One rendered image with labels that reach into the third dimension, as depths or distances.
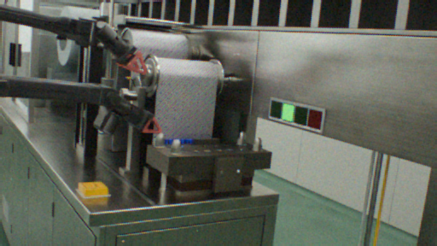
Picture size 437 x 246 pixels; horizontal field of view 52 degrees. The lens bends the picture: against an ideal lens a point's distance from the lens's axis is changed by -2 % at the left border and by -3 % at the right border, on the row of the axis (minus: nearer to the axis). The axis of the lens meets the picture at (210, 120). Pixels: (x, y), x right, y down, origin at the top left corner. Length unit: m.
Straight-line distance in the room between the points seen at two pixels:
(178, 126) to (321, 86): 0.52
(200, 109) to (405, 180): 2.68
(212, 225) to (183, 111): 0.41
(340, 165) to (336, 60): 3.17
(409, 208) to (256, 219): 2.61
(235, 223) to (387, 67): 0.68
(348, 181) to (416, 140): 3.26
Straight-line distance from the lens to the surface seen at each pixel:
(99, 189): 1.39
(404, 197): 4.06
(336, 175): 4.50
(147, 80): 1.55
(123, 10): 2.24
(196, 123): 1.62
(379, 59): 1.25
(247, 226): 1.54
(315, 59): 1.40
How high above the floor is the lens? 1.36
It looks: 9 degrees down
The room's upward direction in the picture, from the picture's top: 6 degrees clockwise
